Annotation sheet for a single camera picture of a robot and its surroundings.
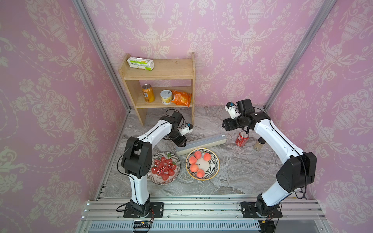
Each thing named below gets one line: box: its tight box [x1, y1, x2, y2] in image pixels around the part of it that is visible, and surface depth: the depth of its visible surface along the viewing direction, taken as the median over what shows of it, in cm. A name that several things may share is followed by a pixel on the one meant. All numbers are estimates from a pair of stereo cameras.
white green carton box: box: [126, 56, 155, 71], surface depth 81 cm
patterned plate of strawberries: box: [149, 151, 182, 185], surface depth 87 cm
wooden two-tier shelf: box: [118, 52, 196, 127], surface depth 83 cm
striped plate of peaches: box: [185, 147, 221, 182], surface depth 89 cm
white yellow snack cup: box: [160, 89, 173, 105], surface depth 94 cm
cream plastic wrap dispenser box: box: [174, 133, 228, 156], surface depth 97 cm
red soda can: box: [235, 131, 250, 148], surface depth 94 cm
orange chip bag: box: [170, 90, 192, 108], surface depth 93 cm
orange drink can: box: [141, 83, 155, 103], surface depth 90 cm
